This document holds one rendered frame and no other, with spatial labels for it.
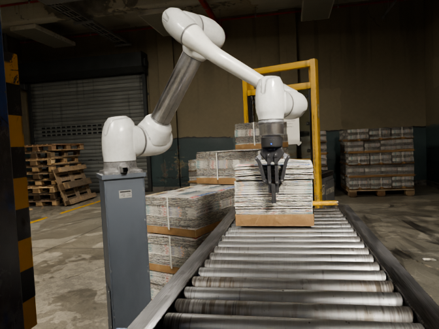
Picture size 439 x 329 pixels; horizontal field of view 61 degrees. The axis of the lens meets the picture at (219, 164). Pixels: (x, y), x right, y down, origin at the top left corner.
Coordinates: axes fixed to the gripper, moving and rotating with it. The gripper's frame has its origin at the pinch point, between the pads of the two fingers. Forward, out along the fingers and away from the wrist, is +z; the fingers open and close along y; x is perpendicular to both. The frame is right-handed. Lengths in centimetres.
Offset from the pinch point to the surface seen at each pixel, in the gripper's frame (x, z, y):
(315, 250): 24.6, 13.7, -12.5
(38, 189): -552, 56, 511
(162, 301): 63, 13, 20
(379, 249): 24.9, 13.1, -29.9
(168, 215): -71, 21, 64
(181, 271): 46, 13, 21
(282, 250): 24.5, 13.6, -3.0
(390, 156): -602, 17, -189
